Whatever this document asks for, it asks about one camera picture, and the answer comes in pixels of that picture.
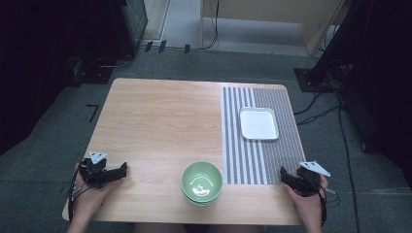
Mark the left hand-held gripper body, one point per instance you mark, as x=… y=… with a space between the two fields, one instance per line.
x=96 y=173

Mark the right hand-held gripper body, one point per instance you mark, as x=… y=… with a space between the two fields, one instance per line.
x=309 y=181

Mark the person's right hand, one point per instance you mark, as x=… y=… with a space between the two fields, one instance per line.
x=307 y=207

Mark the person's left hand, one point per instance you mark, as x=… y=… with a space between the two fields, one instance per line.
x=89 y=200

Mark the grey striped placemat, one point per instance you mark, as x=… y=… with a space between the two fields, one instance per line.
x=285 y=152

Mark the white square plate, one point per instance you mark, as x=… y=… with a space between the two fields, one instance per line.
x=259 y=123

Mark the green bowl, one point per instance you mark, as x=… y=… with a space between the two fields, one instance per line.
x=201 y=179
x=200 y=203

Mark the black stand base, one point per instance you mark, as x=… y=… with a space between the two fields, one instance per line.
x=311 y=81

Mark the black metal floor base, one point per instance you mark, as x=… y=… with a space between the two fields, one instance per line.
x=92 y=73

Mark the dark curtain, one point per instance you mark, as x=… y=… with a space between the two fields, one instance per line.
x=35 y=64

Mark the black cabinet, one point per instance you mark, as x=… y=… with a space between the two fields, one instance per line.
x=129 y=26

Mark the beige wooden furniture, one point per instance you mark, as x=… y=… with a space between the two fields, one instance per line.
x=275 y=13

